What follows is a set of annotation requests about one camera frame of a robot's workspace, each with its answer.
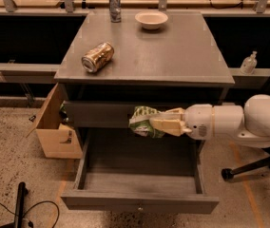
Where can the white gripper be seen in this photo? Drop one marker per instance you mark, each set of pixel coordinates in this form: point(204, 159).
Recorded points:
point(199, 120)

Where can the green jalapeno chip bag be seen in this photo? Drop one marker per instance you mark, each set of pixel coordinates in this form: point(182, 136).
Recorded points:
point(139, 122)

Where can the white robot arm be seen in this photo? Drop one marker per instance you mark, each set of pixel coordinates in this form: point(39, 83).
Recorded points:
point(247, 125)

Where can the open grey lower drawer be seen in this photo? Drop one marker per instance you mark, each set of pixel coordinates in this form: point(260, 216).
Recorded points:
point(123, 172)

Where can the grey wooden drawer cabinet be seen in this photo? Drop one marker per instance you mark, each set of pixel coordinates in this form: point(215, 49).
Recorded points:
point(176, 65)

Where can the closed grey upper drawer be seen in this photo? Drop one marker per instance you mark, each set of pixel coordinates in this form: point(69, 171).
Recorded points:
point(100, 114)

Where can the clear sanitizer pump bottle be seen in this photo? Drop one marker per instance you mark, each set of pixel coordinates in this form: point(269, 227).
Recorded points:
point(249, 63)

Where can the gold crushed soda can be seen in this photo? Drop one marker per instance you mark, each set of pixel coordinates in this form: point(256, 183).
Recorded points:
point(98, 57)

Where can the white paper bowl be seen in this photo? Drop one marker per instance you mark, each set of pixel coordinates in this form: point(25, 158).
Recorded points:
point(151, 20)

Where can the open cardboard box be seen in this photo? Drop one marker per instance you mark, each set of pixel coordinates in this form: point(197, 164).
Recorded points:
point(57, 140)

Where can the black stand leg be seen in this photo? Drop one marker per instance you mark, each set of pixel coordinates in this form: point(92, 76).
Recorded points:
point(19, 207)

